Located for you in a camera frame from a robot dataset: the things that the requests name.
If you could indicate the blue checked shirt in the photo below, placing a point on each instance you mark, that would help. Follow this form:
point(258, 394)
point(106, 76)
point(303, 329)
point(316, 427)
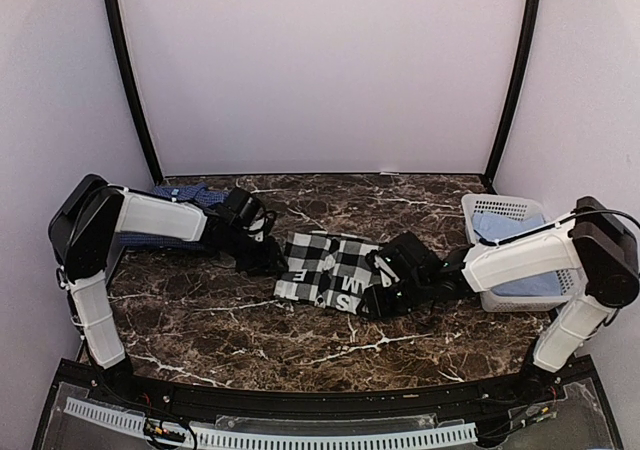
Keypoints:
point(200, 195)

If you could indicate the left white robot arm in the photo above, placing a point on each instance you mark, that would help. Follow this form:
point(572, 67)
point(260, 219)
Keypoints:
point(82, 231)

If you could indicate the white slotted cable duct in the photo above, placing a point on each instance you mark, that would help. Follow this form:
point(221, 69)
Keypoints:
point(229, 432)

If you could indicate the black corner post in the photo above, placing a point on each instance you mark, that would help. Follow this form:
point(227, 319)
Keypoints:
point(128, 79)
point(519, 68)

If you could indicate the white plastic laundry basket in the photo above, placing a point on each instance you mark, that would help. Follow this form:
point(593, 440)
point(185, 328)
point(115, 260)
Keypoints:
point(547, 248)

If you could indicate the black left corner post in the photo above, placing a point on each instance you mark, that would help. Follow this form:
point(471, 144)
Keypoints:
point(128, 79)

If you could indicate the light blue shirt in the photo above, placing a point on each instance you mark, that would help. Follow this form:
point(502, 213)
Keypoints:
point(493, 226)

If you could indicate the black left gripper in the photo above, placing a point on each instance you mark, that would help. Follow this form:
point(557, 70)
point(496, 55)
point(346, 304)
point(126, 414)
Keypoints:
point(266, 264)

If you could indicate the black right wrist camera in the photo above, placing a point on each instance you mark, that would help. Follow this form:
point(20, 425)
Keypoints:
point(405, 257)

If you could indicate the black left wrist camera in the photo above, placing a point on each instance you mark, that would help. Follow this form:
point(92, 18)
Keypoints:
point(243, 210)

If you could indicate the black white plaid shirt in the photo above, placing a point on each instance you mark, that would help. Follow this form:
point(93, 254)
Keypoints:
point(330, 271)

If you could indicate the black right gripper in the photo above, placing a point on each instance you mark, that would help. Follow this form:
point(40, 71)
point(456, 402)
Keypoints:
point(378, 308)

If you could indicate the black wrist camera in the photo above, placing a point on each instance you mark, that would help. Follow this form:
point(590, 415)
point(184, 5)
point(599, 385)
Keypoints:
point(405, 257)
point(243, 210)

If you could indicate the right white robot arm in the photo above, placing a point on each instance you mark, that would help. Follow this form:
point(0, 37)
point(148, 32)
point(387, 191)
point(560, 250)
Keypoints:
point(590, 238)

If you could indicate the black right corner post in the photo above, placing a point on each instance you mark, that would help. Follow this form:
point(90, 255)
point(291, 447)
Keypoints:
point(519, 68)

